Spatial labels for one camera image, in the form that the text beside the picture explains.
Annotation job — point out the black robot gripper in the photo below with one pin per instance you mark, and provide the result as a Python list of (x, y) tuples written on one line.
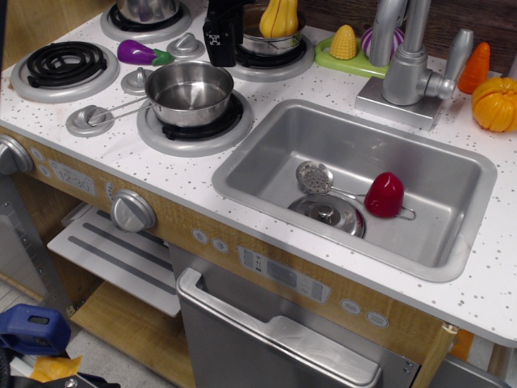
[(223, 30)]

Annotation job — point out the grey stove knob back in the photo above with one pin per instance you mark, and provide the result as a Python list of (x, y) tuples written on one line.
[(185, 48)]

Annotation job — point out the grey stove knob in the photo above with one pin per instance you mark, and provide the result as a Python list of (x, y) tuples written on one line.
[(90, 121), (133, 83), (185, 48)]

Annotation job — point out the grey stove knob middle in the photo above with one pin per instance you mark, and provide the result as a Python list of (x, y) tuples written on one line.
[(133, 83)]

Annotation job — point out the front burner under pan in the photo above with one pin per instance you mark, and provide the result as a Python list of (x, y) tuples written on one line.
[(222, 134)]

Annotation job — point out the grey stove knob front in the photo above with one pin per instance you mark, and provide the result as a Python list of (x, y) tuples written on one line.
[(90, 121)]

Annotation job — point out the steel pot with squash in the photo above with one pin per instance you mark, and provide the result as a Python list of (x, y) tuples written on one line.
[(253, 42)]

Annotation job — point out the back right burner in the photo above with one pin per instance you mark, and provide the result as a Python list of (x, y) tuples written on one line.
[(263, 68)]

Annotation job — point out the yellow toy squash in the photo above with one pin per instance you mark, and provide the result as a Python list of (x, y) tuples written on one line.
[(280, 19)]

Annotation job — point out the silver steel saucepan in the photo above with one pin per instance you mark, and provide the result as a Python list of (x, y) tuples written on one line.
[(187, 93)]

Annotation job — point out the steel pot back left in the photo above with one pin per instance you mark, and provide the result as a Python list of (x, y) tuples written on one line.
[(147, 11)]

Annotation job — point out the purple toy eggplant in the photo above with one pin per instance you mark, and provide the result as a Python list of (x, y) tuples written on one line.
[(135, 53)]

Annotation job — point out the back left burner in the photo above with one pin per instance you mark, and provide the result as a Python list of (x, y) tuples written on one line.
[(115, 26)]

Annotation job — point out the yellow toy corn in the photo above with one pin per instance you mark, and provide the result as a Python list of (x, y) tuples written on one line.
[(344, 45)]

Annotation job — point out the green toy tray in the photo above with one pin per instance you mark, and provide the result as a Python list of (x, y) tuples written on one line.
[(359, 65)]

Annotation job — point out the purple toy onion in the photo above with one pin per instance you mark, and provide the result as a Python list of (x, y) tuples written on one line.
[(366, 42)]

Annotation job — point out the black coil burner left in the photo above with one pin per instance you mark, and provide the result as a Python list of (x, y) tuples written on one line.
[(65, 72)]

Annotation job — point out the steel slotted skimmer spoon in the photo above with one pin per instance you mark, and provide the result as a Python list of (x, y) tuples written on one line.
[(316, 178)]

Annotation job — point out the silver toy faucet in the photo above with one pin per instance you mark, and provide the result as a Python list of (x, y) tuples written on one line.
[(410, 93)]

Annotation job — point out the silver oven dial centre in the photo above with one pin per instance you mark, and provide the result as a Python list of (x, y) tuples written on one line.
[(131, 213)]

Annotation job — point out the silver oven dial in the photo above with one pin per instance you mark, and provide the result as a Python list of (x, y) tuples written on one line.
[(14, 158), (131, 213)]

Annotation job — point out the steel pot lid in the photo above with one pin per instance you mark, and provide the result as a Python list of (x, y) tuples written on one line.
[(332, 211)]

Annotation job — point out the red toy pepper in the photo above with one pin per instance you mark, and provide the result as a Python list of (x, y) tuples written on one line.
[(385, 196)]

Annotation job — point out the silver oven dial left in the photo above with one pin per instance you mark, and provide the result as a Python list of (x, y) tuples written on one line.
[(14, 158)]

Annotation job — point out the white oven rack shelf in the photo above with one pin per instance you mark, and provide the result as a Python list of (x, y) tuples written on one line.
[(137, 263)]

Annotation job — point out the orange toy carrot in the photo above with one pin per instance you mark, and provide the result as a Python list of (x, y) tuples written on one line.
[(476, 69)]

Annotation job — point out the orange toy pumpkin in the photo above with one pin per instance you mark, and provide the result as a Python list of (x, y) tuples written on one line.
[(494, 105)]

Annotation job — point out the grey oven door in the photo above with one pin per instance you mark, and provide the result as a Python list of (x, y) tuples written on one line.
[(28, 275)]

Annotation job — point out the silver dishwasher door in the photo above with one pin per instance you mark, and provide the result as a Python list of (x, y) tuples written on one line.
[(260, 340)]

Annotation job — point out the blue clamp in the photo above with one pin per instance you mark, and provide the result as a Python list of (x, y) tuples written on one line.
[(34, 330)]

